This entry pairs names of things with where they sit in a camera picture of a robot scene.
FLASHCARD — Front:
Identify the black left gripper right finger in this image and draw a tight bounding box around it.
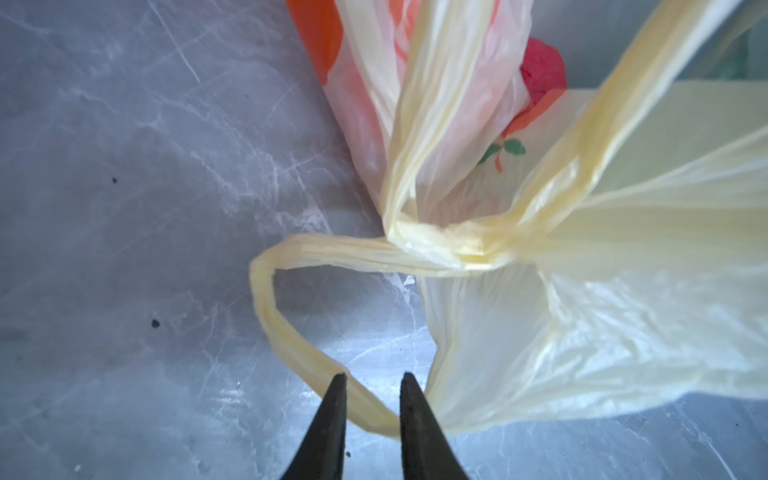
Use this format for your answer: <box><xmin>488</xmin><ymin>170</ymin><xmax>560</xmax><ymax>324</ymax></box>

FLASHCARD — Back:
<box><xmin>400</xmin><ymin>372</ymin><xmax>469</xmax><ymax>480</ymax></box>

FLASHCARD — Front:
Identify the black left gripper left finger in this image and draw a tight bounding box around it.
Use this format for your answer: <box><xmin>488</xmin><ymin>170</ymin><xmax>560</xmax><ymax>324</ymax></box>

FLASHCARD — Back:
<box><xmin>281</xmin><ymin>373</ymin><xmax>347</xmax><ymax>480</ymax></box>

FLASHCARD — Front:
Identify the yellow knotted plastic bag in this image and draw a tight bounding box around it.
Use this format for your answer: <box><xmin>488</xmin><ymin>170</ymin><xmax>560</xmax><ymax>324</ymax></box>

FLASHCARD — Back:
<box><xmin>249</xmin><ymin>1</ymin><xmax>767</xmax><ymax>433</ymax></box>

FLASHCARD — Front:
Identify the red ball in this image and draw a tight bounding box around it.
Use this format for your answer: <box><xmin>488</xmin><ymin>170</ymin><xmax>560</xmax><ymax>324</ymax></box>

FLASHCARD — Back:
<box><xmin>520</xmin><ymin>37</ymin><xmax>567</xmax><ymax>105</ymax></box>

